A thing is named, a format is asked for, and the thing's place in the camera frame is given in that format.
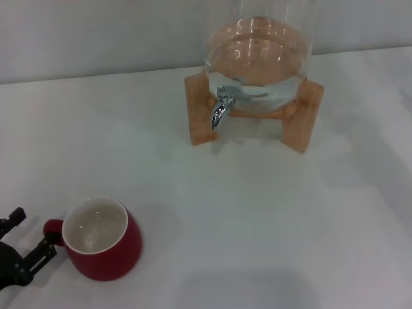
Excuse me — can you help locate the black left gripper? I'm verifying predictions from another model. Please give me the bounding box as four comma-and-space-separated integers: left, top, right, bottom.
0, 207, 59, 287

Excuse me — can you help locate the red ceramic cup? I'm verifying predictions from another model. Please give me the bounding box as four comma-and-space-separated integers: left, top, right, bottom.
42, 197, 144, 281

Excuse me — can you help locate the chrome dispenser faucet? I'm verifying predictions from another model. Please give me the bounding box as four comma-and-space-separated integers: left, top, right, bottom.
211, 84, 239, 131

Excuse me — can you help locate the light wooden dispenser stand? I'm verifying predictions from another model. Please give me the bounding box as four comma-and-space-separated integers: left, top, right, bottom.
184, 72, 324, 155

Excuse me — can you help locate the white tablecloth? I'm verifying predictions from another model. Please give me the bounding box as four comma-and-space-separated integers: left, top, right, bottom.
0, 53, 412, 309

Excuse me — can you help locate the clear glass dispenser jar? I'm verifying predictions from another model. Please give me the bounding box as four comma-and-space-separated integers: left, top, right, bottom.
202, 0, 315, 114

